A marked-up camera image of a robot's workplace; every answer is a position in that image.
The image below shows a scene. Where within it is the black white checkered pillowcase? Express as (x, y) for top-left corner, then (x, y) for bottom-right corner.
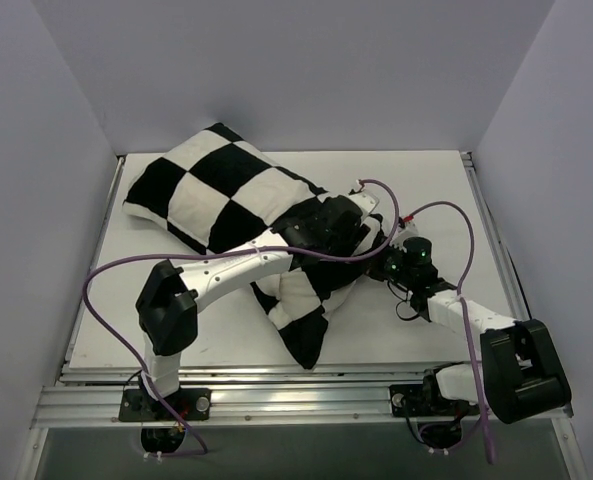
(123, 123), (363, 369)

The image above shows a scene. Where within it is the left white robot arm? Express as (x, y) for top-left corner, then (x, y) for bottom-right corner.
(136, 195), (386, 419)

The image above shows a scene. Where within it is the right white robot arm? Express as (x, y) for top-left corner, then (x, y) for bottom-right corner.
(367, 237), (572, 424)

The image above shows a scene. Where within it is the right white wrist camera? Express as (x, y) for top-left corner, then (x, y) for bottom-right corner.
(391, 215), (419, 248)

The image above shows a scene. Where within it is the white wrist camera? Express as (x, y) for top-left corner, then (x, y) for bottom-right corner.
(391, 215), (419, 248)
(347, 180), (380, 218)

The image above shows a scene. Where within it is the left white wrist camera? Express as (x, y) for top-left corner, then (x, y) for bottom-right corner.
(347, 180), (380, 218)

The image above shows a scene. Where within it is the right aluminium side rail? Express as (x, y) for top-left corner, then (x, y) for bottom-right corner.
(460, 151), (531, 320)

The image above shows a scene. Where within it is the aluminium side rail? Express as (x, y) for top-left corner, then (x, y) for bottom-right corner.
(63, 155), (126, 365)
(460, 151), (531, 320)

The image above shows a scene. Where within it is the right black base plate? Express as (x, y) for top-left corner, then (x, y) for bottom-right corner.
(389, 383), (479, 417)

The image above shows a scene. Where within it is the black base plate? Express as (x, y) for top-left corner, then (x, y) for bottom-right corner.
(118, 388), (211, 423)
(389, 383), (479, 417)

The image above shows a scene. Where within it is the left aluminium side rail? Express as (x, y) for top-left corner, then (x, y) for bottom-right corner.
(63, 155), (126, 365)

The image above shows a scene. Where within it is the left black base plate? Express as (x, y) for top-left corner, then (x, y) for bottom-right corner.
(118, 388), (211, 423)

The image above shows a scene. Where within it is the aluminium front frame rail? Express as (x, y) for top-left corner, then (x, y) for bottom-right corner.
(28, 364), (575, 429)

